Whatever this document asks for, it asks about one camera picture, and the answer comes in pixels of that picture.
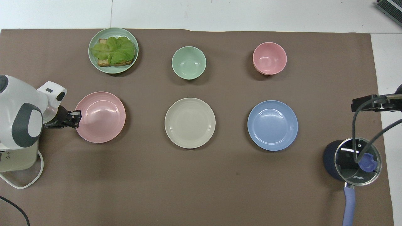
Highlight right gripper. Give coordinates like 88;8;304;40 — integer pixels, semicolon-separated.
386;84;402;113

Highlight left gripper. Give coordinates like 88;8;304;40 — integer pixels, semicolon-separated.
44;106;69;129

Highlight pink plate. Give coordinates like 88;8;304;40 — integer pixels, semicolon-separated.
74;91;126;144

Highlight beige appliance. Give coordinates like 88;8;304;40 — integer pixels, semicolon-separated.
0;140;40;173

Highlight green plate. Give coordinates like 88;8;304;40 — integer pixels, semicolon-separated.
88;27;139;74

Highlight toasted bread slice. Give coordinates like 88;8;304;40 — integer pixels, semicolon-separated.
97;38;136;67

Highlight glass pot lid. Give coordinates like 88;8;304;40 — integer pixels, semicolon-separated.
334;137;382;186

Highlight dark blue pot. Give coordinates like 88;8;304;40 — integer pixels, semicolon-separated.
323;138;382;226

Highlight green lettuce leaf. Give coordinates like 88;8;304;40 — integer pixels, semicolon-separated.
90;36;136;65

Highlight grey ribbed device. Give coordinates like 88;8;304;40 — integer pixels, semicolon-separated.
376;0;402;20

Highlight blue plate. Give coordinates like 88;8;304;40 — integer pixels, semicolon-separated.
247;100;299;152

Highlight beige plate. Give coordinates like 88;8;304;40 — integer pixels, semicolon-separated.
164;97;216;149

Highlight pink bowl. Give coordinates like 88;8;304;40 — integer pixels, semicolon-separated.
253;42;287;76

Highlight green bowl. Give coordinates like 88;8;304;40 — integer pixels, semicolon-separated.
171;46;207;80

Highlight white cable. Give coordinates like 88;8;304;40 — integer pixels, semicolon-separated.
0;150;44;190

